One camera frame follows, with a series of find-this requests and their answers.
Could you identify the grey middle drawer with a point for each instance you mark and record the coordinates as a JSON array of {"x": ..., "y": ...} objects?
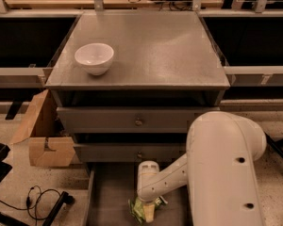
[{"x": 129, "y": 152}]

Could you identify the black base leg at right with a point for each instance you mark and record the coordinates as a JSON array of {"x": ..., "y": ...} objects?
[{"x": 276, "y": 145}]

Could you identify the grey open bottom drawer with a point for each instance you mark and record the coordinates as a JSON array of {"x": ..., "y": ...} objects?
[{"x": 113, "y": 185}]

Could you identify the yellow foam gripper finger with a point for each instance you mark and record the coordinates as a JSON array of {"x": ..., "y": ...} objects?
[{"x": 149, "y": 211}]

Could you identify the grey top drawer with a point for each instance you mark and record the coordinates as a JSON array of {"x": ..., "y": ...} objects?
[{"x": 79, "y": 120}]

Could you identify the grey drawer cabinet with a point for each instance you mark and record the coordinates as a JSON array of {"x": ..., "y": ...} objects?
[{"x": 161, "y": 59}]

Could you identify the brown cardboard box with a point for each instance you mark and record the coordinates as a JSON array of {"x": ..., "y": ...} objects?
[{"x": 38, "y": 127}]

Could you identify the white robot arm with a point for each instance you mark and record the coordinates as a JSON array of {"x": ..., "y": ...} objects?
[{"x": 217, "y": 169}]

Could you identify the white ceramic bowl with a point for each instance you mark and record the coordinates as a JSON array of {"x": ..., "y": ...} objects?
[{"x": 95, "y": 58}]

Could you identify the green jalapeno chip bag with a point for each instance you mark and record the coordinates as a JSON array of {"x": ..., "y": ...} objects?
[{"x": 136, "y": 210}]

